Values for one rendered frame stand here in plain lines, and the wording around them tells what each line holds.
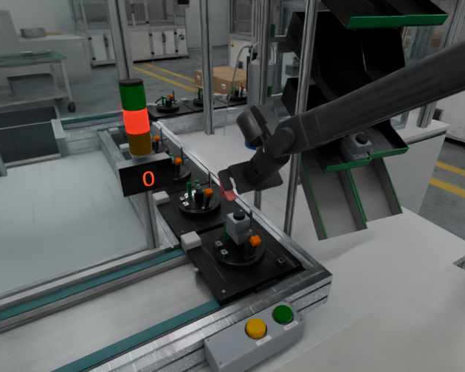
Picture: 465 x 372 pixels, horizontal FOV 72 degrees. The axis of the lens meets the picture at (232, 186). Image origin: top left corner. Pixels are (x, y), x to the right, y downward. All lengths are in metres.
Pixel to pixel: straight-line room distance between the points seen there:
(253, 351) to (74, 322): 0.42
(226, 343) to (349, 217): 0.50
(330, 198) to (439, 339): 0.42
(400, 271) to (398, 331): 0.22
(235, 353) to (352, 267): 0.50
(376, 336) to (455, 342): 0.18
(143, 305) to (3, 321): 0.30
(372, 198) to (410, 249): 0.23
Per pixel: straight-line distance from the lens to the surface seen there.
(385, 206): 1.09
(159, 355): 0.72
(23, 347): 0.89
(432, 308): 1.04
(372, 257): 1.12
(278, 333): 0.74
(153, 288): 0.89
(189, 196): 1.08
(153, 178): 0.77
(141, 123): 0.72
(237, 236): 0.81
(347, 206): 0.99
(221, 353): 0.71
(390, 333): 0.94
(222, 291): 0.79
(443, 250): 1.26
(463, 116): 4.74
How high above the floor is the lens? 1.56
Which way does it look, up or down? 30 degrees down
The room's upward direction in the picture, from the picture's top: straight up
